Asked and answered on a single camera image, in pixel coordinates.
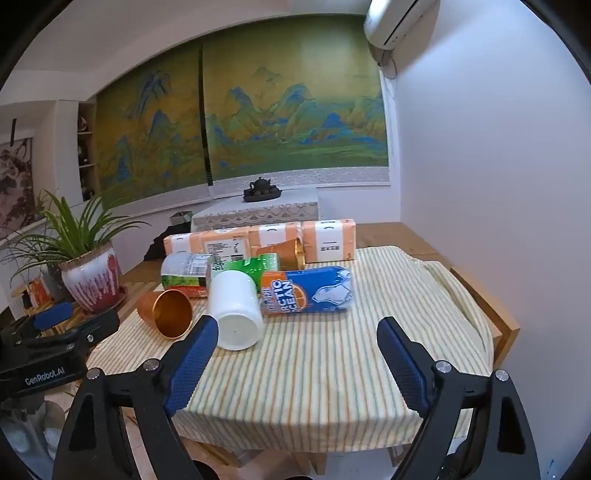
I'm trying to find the ink painting scroll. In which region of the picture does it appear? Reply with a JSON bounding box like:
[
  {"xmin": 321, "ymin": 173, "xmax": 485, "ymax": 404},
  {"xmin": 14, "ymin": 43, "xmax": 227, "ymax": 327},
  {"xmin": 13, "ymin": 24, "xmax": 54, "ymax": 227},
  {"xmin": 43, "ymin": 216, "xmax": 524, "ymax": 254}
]
[{"xmin": 0, "ymin": 118, "xmax": 36, "ymax": 232}]

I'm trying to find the small orange box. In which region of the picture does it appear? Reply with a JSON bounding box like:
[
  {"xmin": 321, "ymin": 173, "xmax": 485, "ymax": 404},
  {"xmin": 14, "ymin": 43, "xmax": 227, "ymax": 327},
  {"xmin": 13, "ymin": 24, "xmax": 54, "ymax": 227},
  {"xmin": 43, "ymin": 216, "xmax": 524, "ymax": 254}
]
[{"xmin": 27, "ymin": 277, "xmax": 52, "ymax": 306}]

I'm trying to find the white air conditioner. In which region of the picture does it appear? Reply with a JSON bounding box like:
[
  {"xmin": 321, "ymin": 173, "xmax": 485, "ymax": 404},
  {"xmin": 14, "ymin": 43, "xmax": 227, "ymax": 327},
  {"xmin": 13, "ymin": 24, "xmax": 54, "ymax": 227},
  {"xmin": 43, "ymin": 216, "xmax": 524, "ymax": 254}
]
[{"xmin": 363, "ymin": 0, "xmax": 440, "ymax": 49}]

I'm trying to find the white and red ceramic pot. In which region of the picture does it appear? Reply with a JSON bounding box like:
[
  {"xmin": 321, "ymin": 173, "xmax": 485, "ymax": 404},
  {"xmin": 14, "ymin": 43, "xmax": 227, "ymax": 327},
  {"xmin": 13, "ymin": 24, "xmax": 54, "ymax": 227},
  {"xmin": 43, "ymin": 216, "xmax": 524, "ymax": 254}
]
[{"xmin": 59, "ymin": 244, "xmax": 123, "ymax": 315}]

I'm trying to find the white cup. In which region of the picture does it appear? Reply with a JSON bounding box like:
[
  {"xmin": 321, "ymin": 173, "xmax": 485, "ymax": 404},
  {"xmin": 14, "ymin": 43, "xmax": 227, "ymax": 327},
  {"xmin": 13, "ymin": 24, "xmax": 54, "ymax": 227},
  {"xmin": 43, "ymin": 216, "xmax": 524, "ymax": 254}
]
[{"xmin": 206, "ymin": 270, "xmax": 265, "ymax": 350}]

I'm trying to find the clear bottle with green label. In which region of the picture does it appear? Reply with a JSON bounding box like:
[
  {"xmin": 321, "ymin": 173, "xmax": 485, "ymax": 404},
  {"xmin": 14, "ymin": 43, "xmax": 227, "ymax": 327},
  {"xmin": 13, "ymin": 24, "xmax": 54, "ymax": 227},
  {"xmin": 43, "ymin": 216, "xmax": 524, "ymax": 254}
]
[{"xmin": 160, "ymin": 252, "xmax": 216, "ymax": 300}]

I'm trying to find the wall shelf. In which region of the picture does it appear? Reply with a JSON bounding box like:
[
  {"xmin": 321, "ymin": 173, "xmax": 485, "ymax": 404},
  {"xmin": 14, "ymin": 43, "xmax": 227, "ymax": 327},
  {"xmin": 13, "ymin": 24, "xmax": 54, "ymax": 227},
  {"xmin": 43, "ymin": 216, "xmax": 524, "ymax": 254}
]
[{"xmin": 75, "ymin": 100, "xmax": 99, "ymax": 202}]

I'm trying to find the green drink can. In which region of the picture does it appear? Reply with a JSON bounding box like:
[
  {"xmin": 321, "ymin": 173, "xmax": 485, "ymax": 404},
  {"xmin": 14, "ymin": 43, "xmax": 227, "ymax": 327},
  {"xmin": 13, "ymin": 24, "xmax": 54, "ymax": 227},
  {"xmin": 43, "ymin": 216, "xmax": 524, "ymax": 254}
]
[{"xmin": 211, "ymin": 253, "xmax": 282, "ymax": 288}]

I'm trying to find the orange wrapped package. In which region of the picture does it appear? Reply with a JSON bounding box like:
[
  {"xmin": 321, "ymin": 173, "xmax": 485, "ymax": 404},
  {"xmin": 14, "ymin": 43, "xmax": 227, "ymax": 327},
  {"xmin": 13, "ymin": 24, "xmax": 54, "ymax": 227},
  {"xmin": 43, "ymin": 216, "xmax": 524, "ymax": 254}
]
[
  {"xmin": 248, "ymin": 222, "xmax": 304, "ymax": 259},
  {"xmin": 163, "ymin": 228, "xmax": 253, "ymax": 267},
  {"xmin": 301, "ymin": 219, "xmax": 359, "ymax": 264}
]

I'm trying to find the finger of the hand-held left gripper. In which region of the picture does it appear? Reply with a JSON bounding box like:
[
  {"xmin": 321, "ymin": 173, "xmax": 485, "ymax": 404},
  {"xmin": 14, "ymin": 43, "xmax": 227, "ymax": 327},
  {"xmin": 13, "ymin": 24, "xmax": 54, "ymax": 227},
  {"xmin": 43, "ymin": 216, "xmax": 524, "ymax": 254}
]
[
  {"xmin": 18, "ymin": 301, "xmax": 76, "ymax": 333},
  {"xmin": 44, "ymin": 309, "xmax": 122, "ymax": 352}
]

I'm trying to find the green leafy plant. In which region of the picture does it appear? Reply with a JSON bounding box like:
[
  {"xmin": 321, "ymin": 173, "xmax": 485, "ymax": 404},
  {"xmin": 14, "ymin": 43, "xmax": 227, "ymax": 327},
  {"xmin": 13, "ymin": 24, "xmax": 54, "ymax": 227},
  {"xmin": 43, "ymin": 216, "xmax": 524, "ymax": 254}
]
[{"xmin": 0, "ymin": 186, "xmax": 151, "ymax": 289}]

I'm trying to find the black bag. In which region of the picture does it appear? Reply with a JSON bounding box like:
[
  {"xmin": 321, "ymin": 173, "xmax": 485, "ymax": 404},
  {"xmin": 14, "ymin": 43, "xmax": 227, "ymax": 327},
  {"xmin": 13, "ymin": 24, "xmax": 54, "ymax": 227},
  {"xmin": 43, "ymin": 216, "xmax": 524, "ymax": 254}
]
[{"xmin": 144, "ymin": 225, "xmax": 175, "ymax": 262}]

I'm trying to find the copper metal cup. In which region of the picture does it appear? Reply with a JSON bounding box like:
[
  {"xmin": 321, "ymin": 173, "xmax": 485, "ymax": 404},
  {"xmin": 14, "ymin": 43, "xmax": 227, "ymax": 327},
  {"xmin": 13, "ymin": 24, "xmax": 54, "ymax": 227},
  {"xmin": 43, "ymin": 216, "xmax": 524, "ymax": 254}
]
[
  {"xmin": 255, "ymin": 237, "xmax": 306, "ymax": 271},
  {"xmin": 137, "ymin": 288, "xmax": 193, "ymax": 341}
]

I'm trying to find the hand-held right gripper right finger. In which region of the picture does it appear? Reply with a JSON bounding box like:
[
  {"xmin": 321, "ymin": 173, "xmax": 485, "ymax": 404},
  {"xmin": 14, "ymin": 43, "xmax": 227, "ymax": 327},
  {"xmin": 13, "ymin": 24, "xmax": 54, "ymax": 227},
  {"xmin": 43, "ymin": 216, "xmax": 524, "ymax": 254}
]
[{"xmin": 377, "ymin": 316, "xmax": 541, "ymax": 480}]

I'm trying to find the low table with lace cloth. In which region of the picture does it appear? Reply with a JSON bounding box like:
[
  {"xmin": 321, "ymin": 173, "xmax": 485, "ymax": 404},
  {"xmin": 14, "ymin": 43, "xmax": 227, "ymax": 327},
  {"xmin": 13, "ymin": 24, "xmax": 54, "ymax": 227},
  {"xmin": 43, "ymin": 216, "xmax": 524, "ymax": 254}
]
[{"xmin": 190, "ymin": 188, "xmax": 321, "ymax": 233}]

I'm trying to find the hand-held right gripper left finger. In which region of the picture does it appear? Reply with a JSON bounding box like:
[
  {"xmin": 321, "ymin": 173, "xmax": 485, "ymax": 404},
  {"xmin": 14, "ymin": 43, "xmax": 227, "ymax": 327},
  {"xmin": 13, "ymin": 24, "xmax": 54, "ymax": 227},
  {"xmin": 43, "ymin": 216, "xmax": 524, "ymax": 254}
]
[{"xmin": 53, "ymin": 316, "xmax": 219, "ymax": 480}]

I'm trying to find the blue and orange drink can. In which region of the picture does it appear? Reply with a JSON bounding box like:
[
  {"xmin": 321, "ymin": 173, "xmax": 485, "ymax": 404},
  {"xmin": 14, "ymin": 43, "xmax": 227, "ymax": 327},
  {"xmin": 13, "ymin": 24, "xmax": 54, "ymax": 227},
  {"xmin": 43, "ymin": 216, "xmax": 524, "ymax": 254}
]
[{"xmin": 260, "ymin": 266, "xmax": 355, "ymax": 318}]

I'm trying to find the wooden table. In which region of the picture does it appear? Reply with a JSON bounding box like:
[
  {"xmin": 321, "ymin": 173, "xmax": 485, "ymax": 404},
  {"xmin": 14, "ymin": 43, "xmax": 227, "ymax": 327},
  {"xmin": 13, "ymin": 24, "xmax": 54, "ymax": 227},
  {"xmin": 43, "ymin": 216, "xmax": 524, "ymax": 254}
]
[{"xmin": 117, "ymin": 220, "xmax": 521, "ymax": 480}]

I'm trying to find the landscape painting scroll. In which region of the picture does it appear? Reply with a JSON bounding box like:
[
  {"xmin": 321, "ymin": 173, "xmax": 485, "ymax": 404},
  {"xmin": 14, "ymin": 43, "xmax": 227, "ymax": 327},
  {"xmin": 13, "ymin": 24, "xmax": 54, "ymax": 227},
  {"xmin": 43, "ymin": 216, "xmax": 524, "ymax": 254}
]
[
  {"xmin": 93, "ymin": 38, "xmax": 212, "ymax": 205},
  {"xmin": 201, "ymin": 13, "xmax": 392, "ymax": 200}
]

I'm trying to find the black teapot on tray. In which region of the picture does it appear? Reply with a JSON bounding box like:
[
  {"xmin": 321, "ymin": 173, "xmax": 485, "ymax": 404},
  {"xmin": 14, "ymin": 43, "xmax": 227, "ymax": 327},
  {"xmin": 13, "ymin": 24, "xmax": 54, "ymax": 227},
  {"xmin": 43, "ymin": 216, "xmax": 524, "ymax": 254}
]
[{"xmin": 243, "ymin": 175, "xmax": 283, "ymax": 204}]

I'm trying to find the striped tablecloth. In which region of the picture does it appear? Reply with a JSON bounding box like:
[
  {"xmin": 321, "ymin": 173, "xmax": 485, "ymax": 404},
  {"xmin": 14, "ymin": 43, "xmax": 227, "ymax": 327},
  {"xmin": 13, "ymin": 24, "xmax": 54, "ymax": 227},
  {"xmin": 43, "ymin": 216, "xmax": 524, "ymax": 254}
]
[{"xmin": 85, "ymin": 246, "xmax": 494, "ymax": 456}]

